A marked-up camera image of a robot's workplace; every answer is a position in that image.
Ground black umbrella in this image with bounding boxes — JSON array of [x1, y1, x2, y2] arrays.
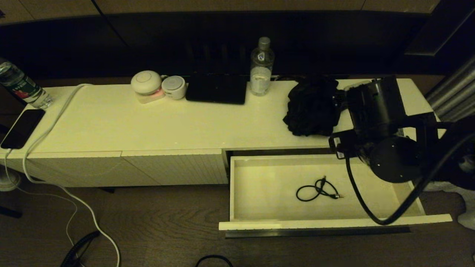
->
[[283, 76, 345, 137]]

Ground short black USB cable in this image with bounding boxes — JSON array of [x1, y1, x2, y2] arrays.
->
[[296, 177, 344, 202]]

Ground white drawer with black handle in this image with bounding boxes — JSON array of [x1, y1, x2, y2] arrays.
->
[[219, 148, 453, 238]]

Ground white low cabinet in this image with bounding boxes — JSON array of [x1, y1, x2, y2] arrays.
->
[[0, 78, 446, 187]]

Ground clear bottle with grey cap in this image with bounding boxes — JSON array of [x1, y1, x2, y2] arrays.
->
[[250, 37, 275, 96]]

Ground grey curtain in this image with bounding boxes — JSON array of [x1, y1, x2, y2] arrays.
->
[[426, 56, 475, 230]]

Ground black flat rectangular device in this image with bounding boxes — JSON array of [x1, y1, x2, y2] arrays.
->
[[186, 73, 248, 105]]

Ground small white round speaker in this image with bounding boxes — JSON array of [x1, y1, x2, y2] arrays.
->
[[162, 76, 187, 100]]

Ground white base with pink light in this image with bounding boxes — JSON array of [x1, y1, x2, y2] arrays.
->
[[137, 88, 166, 104]]

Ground large white dome device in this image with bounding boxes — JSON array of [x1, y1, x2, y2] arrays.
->
[[131, 70, 163, 95]]

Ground black smartphone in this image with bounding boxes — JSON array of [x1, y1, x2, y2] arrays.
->
[[1, 109, 46, 149]]

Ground clear bottle with green label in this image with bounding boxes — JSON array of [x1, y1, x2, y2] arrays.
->
[[0, 57, 53, 110]]

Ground white round floor object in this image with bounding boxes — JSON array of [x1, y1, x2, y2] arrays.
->
[[0, 171, 18, 192]]

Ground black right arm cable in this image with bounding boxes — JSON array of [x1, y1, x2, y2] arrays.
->
[[345, 132, 475, 226]]

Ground black floor cable loop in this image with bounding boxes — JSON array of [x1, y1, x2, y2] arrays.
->
[[195, 255, 233, 267]]

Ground black coiled cable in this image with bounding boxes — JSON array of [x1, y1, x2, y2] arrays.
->
[[60, 231, 101, 267]]

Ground thin white charging cable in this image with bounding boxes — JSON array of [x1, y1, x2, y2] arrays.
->
[[4, 148, 79, 247]]

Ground thick white power cable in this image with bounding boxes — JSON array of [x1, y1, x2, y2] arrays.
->
[[23, 83, 121, 267]]

